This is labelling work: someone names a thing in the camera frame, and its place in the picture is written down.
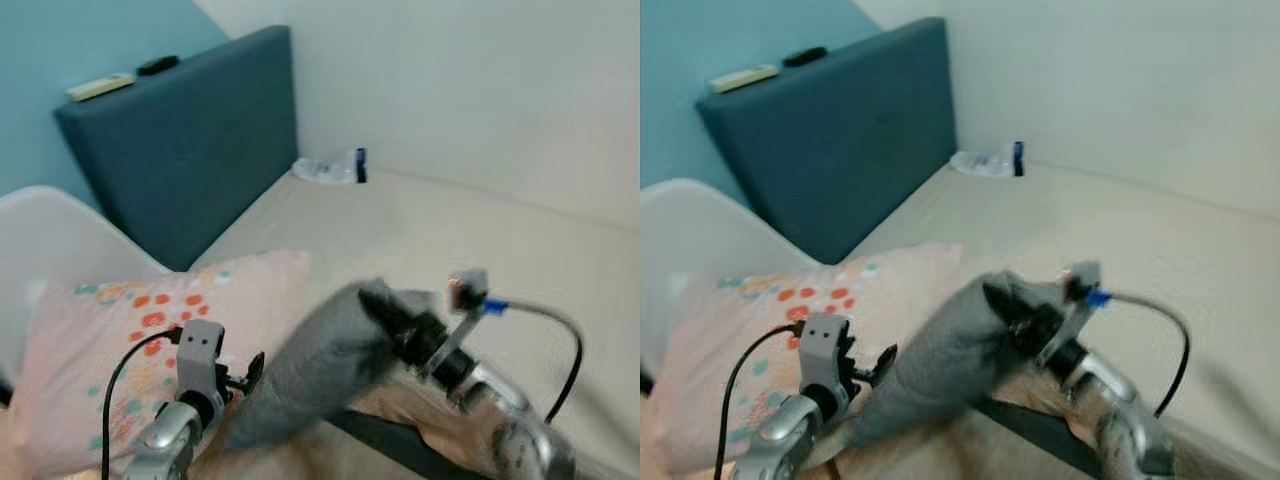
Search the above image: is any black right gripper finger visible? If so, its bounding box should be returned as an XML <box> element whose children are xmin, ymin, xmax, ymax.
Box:
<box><xmin>981</xmin><ymin>274</ymin><xmax>1033</xmax><ymax>323</ymax></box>
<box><xmin>358</xmin><ymin>282</ymin><xmax>413</xmax><ymax>329</ymax></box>

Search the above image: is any grey pillow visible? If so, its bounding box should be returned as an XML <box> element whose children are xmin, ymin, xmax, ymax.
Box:
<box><xmin>848</xmin><ymin>270</ymin><xmax>1063</xmax><ymax>453</ymax></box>
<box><xmin>222</xmin><ymin>279</ymin><xmax>443</xmax><ymax>453</ymax></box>

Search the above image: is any pink floral pillow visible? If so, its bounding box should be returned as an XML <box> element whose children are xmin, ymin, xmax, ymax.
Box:
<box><xmin>654</xmin><ymin>242</ymin><xmax>967</xmax><ymax>480</ymax></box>
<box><xmin>8</xmin><ymin>249</ymin><xmax>313</xmax><ymax>477</ymax></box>

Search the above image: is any white plastic chair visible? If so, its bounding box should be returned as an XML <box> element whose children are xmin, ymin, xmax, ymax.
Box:
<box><xmin>0</xmin><ymin>185</ymin><xmax>173</xmax><ymax>386</ymax></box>
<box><xmin>640</xmin><ymin>177</ymin><xmax>818</xmax><ymax>383</ymax></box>

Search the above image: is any dark blue bed base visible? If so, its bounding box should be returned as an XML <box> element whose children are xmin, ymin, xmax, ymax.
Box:
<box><xmin>326</xmin><ymin>408</ymin><xmax>456</xmax><ymax>480</ymax></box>
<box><xmin>972</xmin><ymin>396</ymin><xmax>1113</xmax><ymax>480</ymax></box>

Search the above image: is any bed with cream sheet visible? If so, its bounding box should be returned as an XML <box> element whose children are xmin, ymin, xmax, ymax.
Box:
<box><xmin>190</xmin><ymin>168</ymin><xmax>641</xmax><ymax>480</ymax></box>
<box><xmin>840</xmin><ymin>160</ymin><xmax>1280</xmax><ymax>480</ymax></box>

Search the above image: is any clear plastic bag blue label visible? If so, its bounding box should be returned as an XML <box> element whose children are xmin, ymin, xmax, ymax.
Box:
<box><xmin>291</xmin><ymin>147</ymin><xmax>368</xmax><ymax>186</ymax></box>
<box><xmin>949</xmin><ymin>140</ymin><xmax>1026</xmax><ymax>180</ymax></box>

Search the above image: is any dark blue upholstered headboard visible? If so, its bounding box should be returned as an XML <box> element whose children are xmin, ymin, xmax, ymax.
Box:
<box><xmin>696</xmin><ymin>16</ymin><xmax>959</xmax><ymax>266</ymax></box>
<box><xmin>54</xmin><ymin>24</ymin><xmax>300</xmax><ymax>273</ymax></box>

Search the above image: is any cream remote control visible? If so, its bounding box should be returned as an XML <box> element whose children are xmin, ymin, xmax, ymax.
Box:
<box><xmin>65</xmin><ymin>72</ymin><xmax>137</xmax><ymax>102</ymax></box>
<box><xmin>709</xmin><ymin>64</ymin><xmax>780</xmax><ymax>95</ymax></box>

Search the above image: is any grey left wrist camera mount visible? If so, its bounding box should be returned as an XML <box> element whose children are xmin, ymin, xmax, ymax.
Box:
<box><xmin>799</xmin><ymin>312</ymin><xmax>851</xmax><ymax>389</ymax></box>
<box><xmin>176</xmin><ymin>319</ymin><xmax>227</xmax><ymax>398</ymax></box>

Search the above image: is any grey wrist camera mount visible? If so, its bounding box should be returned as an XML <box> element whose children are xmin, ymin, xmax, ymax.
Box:
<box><xmin>1038</xmin><ymin>261</ymin><xmax>1105</xmax><ymax>367</ymax></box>
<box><xmin>799</xmin><ymin>312</ymin><xmax>851</xmax><ymax>389</ymax></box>
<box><xmin>428</xmin><ymin>267</ymin><xmax>492</xmax><ymax>375</ymax></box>
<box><xmin>176</xmin><ymin>319</ymin><xmax>227</xmax><ymax>398</ymax></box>

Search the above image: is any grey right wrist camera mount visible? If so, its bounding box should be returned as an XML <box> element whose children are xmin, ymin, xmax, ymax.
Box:
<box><xmin>428</xmin><ymin>267</ymin><xmax>492</xmax><ymax>375</ymax></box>
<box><xmin>1038</xmin><ymin>261</ymin><xmax>1105</xmax><ymax>367</ymax></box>

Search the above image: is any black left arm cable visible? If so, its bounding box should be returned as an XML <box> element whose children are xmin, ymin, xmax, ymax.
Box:
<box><xmin>101</xmin><ymin>326</ymin><xmax>184</xmax><ymax>480</ymax></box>
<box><xmin>714</xmin><ymin>321</ymin><xmax>807</xmax><ymax>480</ymax></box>

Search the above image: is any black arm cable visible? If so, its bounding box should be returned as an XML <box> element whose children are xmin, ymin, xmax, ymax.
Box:
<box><xmin>714</xmin><ymin>321</ymin><xmax>807</xmax><ymax>480</ymax></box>
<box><xmin>101</xmin><ymin>326</ymin><xmax>184</xmax><ymax>480</ymax></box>
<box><xmin>1098</xmin><ymin>288</ymin><xmax>1192</xmax><ymax>419</ymax></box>
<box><xmin>484</xmin><ymin>298</ymin><xmax>584</xmax><ymax>423</ymax></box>

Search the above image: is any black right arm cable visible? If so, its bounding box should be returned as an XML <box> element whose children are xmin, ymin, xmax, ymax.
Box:
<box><xmin>1098</xmin><ymin>288</ymin><xmax>1192</xmax><ymax>419</ymax></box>
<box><xmin>484</xmin><ymin>298</ymin><xmax>584</xmax><ymax>423</ymax></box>

